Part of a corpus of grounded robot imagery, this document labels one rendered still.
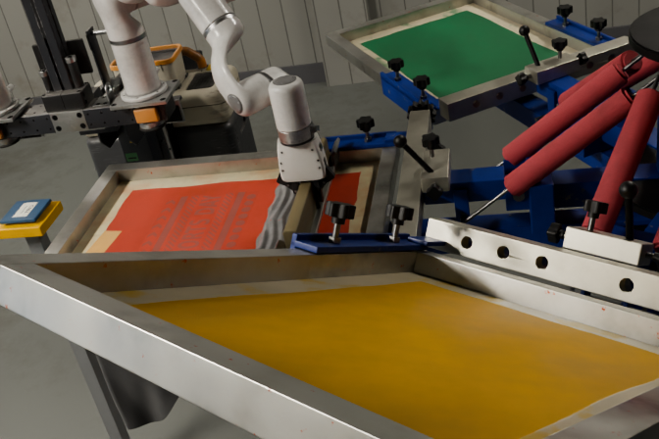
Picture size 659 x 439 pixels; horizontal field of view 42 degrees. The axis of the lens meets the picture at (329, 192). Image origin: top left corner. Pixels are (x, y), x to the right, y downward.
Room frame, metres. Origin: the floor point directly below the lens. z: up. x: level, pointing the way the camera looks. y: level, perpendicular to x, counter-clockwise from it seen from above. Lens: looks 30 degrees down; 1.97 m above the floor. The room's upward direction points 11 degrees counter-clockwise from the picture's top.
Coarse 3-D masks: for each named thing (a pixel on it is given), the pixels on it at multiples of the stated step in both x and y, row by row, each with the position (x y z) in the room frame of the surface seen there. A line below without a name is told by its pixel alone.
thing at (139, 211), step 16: (336, 176) 1.84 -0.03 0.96; (352, 176) 1.83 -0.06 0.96; (144, 192) 1.96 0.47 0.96; (160, 192) 1.95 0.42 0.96; (176, 192) 1.93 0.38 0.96; (192, 192) 1.91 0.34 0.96; (208, 192) 1.90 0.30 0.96; (224, 192) 1.88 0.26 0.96; (272, 192) 1.83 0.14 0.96; (336, 192) 1.77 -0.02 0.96; (352, 192) 1.75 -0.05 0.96; (128, 208) 1.90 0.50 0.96; (144, 208) 1.88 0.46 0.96; (160, 208) 1.87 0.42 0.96; (256, 208) 1.77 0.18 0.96; (112, 224) 1.83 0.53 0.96; (128, 224) 1.81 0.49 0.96; (144, 224) 1.80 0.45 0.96
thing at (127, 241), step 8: (248, 224) 1.70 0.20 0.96; (256, 224) 1.69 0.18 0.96; (264, 224) 1.69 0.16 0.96; (320, 224) 1.64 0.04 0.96; (328, 224) 1.63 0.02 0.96; (344, 224) 1.62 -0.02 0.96; (128, 232) 1.78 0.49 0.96; (136, 232) 1.77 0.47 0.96; (144, 232) 1.76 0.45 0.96; (248, 232) 1.67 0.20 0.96; (256, 232) 1.66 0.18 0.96; (320, 232) 1.61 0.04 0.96; (328, 232) 1.60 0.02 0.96; (344, 232) 1.59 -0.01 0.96; (120, 240) 1.75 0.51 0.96; (128, 240) 1.74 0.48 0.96; (136, 240) 1.73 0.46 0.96; (240, 240) 1.64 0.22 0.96; (248, 240) 1.63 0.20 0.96; (112, 248) 1.72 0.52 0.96; (120, 248) 1.71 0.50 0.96; (128, 248) 1.70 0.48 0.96; (136, 248) 1.70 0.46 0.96; (240, 248) 1.61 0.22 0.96; (248, 248) 1.60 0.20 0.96
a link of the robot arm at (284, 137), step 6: (312, 126) 1.65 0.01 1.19; (318, 126) 1.65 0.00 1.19; (282, 132) 1.64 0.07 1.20; (294, 132) 1.63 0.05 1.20; (300, 132) 1.63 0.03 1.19; (306, 132) 1.63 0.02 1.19; (312, 132) 1.65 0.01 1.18; (282, 138) 1.64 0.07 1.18; (288, 138) 1.63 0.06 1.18; (294, 138) 1.63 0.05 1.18; (300, 138) 1.63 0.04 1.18; (306, 138) 1.63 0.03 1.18
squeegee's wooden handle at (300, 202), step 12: (324, 144) 1.83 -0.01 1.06; (312, 180) 1.66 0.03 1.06; (300, 192) 1.62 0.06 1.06; (312, 192) 1.64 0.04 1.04; (300, 204) 1.57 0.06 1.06; (312, 204) 1.62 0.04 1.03; (300, 216) 1.52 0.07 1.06; (312, 216) 1.60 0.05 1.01; (288, 228) 1.48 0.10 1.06; (300, 228) 1.49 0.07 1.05; (288, 240) 1.47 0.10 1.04
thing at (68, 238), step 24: (120, 168) 2.06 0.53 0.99; (144, 168) 2.03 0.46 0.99; (168, 168) 2.02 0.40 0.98; (192, 168) 2.00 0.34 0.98; (216, 168) 1.99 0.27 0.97; (240, 168) 1.97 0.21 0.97; (264, 168) 1.95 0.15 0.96; (384, 168) 1.78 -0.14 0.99; (96, 192) 1.95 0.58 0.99; (384, 192) 1.66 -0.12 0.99; (72, 216) 1.85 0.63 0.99; (96, 216) 1.89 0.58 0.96; (384, 216) 1.57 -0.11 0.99; (72, 240) 1.76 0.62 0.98
